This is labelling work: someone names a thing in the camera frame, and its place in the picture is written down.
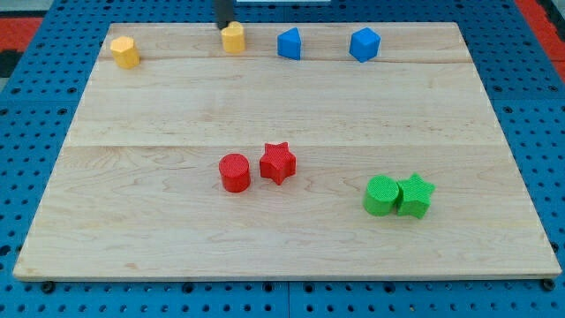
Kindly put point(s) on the green cylinder block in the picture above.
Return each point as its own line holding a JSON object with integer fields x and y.
{"x": 380, "y": 196}

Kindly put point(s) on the yellow hexagon block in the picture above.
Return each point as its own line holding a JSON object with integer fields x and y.
{"x": 125, "y": 52}

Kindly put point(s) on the wooden board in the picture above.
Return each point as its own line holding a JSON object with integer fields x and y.
{"x": 136, "y": 193}

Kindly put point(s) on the blue triangle block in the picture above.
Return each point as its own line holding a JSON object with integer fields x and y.
{"x": 289, "y": 44}

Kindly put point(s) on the red star block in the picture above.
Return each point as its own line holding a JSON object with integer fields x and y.
{"x": 277, "y": 162}

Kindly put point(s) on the blue cube block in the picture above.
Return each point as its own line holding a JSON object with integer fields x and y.
{"x": 364, "y": 44}

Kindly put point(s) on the green star block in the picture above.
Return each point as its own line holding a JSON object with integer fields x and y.
{"x": 414, "y": 196}

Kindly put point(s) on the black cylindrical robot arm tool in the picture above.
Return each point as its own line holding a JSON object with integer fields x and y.
{"x": 224, "y": 13}

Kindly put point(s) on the red cylinder block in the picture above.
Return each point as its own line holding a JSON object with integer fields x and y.
{"x": 235, "y": 173}

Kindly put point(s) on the yellow heart block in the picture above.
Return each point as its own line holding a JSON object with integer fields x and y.
{"x": 233, "y": 38}

